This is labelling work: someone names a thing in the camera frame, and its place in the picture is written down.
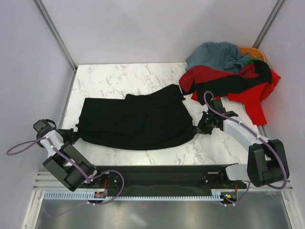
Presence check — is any grey-blue t-shirt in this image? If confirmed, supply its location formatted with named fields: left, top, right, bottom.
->
left=185, top=42, right=251, bottom=73

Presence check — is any aluminium extrusion frame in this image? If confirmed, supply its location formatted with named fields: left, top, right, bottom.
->
left=22, top=167, right=305, bottom=229

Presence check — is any orange basket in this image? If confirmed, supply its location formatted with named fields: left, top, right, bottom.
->
left=239, top=46, right=266, bottom=62

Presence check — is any purple cable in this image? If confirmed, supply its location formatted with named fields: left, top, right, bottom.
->
left=203, top=91, right=289, bottom=207
left=6, top=139, right=126, bottom=218

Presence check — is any black t-shirt in pile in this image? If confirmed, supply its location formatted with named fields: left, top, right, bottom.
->
left=179, top=60, right=272, bottom=105

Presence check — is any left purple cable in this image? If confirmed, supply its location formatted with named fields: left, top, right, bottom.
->
left=6, top=139, right=126, bottom=218

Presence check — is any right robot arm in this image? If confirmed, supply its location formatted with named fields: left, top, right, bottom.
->
left=197, top=99, right=289, bottom=188

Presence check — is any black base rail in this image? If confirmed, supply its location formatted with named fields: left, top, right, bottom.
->
left=81, top=165, right=246, bottom=197

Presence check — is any white cable duct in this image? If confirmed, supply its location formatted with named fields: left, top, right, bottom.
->
left=43, top=190, right=236, bottom=201

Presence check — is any red t-shirt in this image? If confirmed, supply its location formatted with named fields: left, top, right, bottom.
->
left=191, top=69, right=281, bottom=125

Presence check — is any green garment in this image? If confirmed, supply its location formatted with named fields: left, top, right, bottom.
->
left=244, top=58, right=262, bottom=66

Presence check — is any left aluminium corner post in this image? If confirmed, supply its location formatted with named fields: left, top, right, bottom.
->
left=32, top=0, right=78, bottom=72

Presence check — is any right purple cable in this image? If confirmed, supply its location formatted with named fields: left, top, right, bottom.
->
left=203, top=91, right=289, bottom=207

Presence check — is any black t-shirt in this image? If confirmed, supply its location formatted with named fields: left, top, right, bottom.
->
left=76, top=84, right=196, bottom=150
left=179, top=60, right=272, bottom=105

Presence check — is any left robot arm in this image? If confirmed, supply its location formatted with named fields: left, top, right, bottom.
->
left=33, top=119, right=105, bottom=192

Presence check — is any right aluminium corner post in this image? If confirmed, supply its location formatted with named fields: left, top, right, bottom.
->
left=252, top=0, right=286, bottom=49

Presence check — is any aluminium corner post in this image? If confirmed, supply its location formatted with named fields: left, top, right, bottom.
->
left=252, top=0, right=286, bottom=49
left=32, top=0, right=78, bottom=72

